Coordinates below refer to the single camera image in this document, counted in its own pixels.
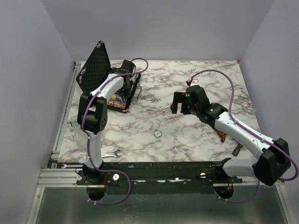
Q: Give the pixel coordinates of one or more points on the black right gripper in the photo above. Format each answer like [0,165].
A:
[179,97]

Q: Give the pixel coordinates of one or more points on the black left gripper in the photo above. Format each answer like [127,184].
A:
[129,89]

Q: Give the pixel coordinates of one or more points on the black poker set case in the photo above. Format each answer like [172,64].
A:
[96,70]

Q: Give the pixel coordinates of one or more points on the blue white poker chip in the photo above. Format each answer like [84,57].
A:
[157,134]

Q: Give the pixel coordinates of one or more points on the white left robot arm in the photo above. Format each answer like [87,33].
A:
[92,112]

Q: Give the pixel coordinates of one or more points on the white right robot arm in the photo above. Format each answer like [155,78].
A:
[270,160]

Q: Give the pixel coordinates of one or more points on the clear plastic screw box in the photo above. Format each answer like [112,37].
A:
[76,129]

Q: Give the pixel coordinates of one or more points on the silver combination wrench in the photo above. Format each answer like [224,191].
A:
[114,154]

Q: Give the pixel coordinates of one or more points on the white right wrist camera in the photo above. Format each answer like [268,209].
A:
[195,82]

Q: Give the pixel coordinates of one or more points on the red handled tool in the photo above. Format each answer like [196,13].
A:
[221,134]

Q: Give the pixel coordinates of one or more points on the black T-handle tool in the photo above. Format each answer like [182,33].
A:
[237,150]

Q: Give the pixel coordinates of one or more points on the black mounting base plate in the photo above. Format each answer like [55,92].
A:
[149,178]

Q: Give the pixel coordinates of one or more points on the aluminium extrusion rail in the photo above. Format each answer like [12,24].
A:
[57,178]

